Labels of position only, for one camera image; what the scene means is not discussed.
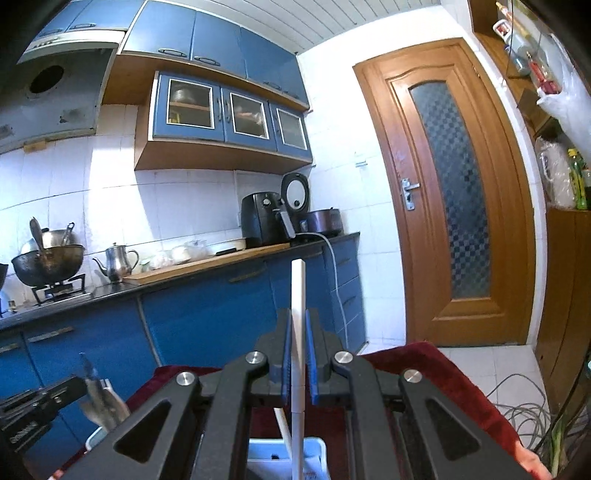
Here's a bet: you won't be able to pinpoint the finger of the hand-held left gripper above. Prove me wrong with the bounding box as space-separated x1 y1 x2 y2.
46 375 89 408

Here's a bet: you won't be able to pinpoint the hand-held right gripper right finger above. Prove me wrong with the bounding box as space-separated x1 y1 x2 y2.
307 308 532 480

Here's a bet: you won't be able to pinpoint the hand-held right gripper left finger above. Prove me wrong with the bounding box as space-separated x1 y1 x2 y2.
60 308 293 480

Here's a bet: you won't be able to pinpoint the metal spoon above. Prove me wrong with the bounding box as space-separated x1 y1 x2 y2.
78 353 130 432

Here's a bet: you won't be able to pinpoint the white chopstick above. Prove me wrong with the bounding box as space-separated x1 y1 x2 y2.
290 259 308 480
273 406 294 450

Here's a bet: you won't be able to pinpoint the white utensil holder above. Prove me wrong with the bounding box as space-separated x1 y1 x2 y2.
84 425 116 453

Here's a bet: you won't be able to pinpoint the light blue plastic container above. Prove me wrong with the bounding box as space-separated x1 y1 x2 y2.
247 438 331 480

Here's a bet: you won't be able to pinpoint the blue lower cabinets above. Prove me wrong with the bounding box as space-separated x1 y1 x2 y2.
0 233 368 467

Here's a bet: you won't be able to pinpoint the blue cabinets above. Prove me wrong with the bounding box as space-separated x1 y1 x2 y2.
34 0 311 112
0 233 368 467

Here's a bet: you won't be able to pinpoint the gas stove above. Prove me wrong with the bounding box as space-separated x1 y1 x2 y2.
30 273 95 306

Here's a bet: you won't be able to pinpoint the white tray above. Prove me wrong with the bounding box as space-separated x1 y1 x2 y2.
203 239 247 254

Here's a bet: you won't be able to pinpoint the dark wok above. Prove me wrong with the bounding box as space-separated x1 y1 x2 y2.
11 244 87 287

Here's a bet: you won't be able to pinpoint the wooden cutting board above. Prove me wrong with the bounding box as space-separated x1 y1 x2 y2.
122 242 291 286

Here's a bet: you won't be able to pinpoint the dark slow cooker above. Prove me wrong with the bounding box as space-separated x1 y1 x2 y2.
305 209 345 236

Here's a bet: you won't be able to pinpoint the black air fryer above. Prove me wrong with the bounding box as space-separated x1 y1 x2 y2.
241 192 291 248

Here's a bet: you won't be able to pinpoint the metal kettle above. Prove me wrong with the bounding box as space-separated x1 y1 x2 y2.
92 243 140 283

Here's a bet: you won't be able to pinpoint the dark red cloth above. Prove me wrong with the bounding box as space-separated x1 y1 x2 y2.
51 342 552 480

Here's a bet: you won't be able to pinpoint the metal bowl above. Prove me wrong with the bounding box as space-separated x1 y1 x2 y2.
21 228 79 254

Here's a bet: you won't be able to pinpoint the black rice cooker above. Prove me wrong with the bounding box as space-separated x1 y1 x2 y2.
277 172 312 241

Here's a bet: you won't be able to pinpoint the wooden door with glass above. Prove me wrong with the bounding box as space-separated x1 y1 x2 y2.
353 38 536 348

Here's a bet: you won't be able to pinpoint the wooden shelf unit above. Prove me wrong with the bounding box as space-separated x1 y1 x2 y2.
468 0 591 416

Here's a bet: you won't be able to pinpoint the green plant stalks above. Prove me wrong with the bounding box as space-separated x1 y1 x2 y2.
531 401 591 480

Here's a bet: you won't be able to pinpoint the grey range hood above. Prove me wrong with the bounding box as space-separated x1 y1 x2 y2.
0 30 122 155

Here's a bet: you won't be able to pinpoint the green bottle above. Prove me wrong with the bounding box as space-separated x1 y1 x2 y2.
567 148 591 208

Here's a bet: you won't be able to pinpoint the blue upper cabinets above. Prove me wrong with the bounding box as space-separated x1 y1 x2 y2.
34 0 311 112

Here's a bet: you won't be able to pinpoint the white plastic bag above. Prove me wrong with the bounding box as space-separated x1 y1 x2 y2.
536 32 591 148

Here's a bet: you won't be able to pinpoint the red packet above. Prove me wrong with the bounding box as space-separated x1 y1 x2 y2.
529 60 559 95

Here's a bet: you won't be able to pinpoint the clear glass bottle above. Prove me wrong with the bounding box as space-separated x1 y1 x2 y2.
496 2 532 77

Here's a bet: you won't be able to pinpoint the white power cable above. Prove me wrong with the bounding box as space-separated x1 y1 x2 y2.
300 232 352 352

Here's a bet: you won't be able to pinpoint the metal door handle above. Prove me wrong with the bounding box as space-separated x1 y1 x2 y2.
401 178 422 212

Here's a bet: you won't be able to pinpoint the grey cable bundle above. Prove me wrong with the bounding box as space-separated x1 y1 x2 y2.
485 371 573 457

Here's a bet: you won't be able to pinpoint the blue glass-door wall cabinet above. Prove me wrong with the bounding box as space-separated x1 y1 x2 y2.
134 70 315 175

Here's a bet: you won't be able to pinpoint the white bag with handles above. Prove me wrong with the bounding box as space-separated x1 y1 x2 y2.
538 138 578 210

